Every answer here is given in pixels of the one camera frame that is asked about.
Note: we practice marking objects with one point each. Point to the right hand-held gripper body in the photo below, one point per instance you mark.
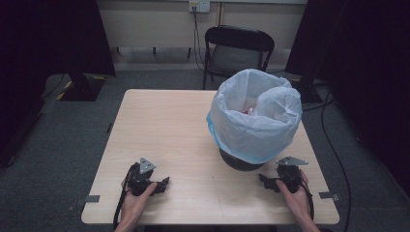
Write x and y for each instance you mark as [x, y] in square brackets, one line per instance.
[290, 177]

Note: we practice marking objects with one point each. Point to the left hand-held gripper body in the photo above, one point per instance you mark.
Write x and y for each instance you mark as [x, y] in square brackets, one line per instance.
[139, 180]

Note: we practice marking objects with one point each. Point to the person's left hand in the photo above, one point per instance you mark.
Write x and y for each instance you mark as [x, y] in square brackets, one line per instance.
[135, 206]

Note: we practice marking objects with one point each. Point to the person's right hand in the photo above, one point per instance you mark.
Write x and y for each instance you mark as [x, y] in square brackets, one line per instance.
[297, 203]

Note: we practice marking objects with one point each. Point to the dark round trash bin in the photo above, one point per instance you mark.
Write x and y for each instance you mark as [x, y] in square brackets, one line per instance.
[240, 163]

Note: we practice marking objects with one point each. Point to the grey tape strip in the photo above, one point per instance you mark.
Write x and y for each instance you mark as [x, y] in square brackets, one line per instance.
[328, 195]
[92, 198]

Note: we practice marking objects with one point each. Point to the small dark tape piece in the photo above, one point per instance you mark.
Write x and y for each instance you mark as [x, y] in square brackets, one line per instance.
[110, 127]

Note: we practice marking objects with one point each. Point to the pink and red waste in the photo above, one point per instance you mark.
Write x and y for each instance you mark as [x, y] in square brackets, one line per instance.
[249, 108]

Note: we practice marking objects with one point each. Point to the black stand base striped tape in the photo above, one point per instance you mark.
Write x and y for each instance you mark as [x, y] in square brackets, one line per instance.
[82, 90]

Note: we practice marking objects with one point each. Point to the black curtain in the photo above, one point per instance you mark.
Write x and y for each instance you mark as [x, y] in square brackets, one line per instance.
[364, 64]
[48, 48]

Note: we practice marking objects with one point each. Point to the black folding chair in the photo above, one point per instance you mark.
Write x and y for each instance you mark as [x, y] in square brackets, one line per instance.
[237, 40]

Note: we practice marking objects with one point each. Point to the white wall socket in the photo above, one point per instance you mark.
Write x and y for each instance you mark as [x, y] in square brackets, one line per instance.
[199, 5]

